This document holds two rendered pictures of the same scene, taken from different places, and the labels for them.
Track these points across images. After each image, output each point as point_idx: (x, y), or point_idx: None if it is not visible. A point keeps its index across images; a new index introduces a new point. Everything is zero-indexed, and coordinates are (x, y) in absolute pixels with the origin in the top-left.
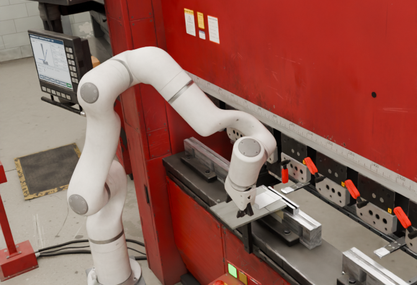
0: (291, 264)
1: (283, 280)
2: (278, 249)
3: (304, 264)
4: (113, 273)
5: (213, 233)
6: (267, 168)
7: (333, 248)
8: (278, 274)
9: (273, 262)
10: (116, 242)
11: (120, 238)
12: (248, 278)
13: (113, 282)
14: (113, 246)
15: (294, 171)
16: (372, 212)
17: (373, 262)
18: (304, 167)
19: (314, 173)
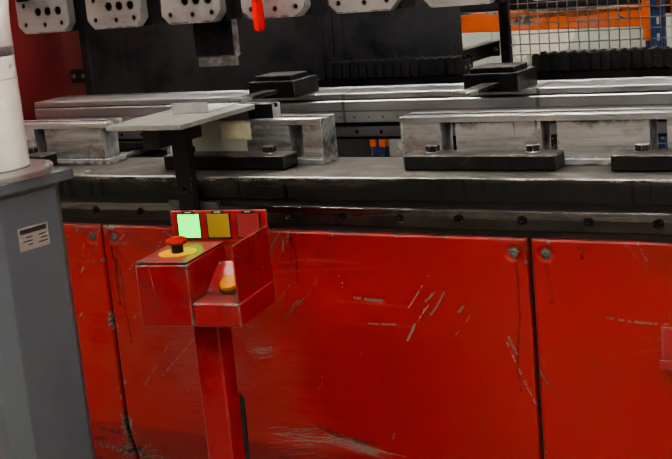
0: (307, 176)
1: (290, 231)
2: (266, 174)
3: (330, 172)
4: (7, 139)
5: (78, 266)
6: (196, 54)
7: (362, 157)
8: (273, 229)
9: (261, 205)
10: (9, 61)
11: (13, 56)
12: (233, 216)
13: (5, 162)
14: (5, 69)
15: (274, 2)
16: None
17: (457, 111)
18: None
19: None
